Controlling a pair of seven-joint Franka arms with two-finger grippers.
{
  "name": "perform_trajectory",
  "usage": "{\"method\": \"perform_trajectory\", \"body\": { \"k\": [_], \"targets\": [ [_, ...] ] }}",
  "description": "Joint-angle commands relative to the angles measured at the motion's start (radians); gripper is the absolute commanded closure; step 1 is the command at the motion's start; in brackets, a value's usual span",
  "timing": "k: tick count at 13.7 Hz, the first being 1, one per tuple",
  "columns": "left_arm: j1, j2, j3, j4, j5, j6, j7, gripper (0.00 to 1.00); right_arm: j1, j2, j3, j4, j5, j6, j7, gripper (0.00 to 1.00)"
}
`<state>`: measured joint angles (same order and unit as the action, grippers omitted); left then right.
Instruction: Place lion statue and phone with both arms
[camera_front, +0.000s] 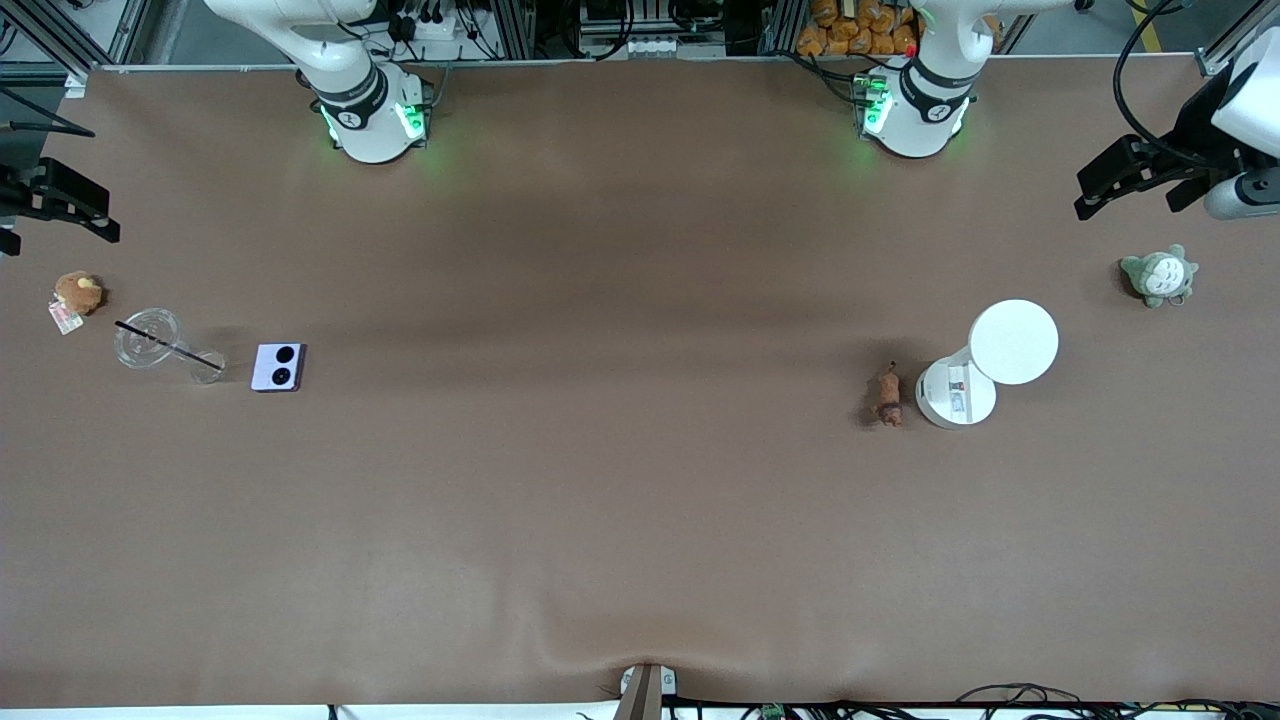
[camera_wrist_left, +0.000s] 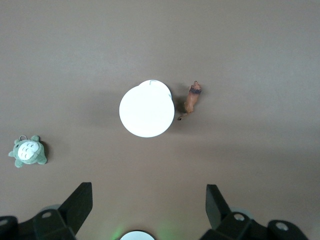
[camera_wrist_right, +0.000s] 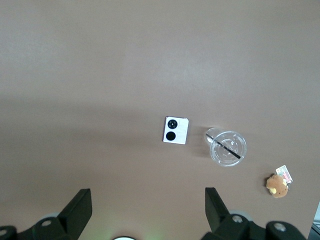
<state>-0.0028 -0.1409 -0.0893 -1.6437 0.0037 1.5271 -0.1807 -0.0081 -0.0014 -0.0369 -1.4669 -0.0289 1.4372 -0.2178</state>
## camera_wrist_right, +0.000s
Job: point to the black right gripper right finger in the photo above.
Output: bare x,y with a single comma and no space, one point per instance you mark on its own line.
218,217

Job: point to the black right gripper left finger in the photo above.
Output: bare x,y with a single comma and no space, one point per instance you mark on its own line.
72,217

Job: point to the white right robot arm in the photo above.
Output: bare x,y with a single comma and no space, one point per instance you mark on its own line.
123,238

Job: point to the brown plush toy with tag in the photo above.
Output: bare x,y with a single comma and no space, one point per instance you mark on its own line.
276,186

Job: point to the clear plastic lidded cup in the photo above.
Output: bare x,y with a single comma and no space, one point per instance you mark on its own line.
227,150

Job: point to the black drinking straw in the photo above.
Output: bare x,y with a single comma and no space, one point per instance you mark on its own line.
223,145

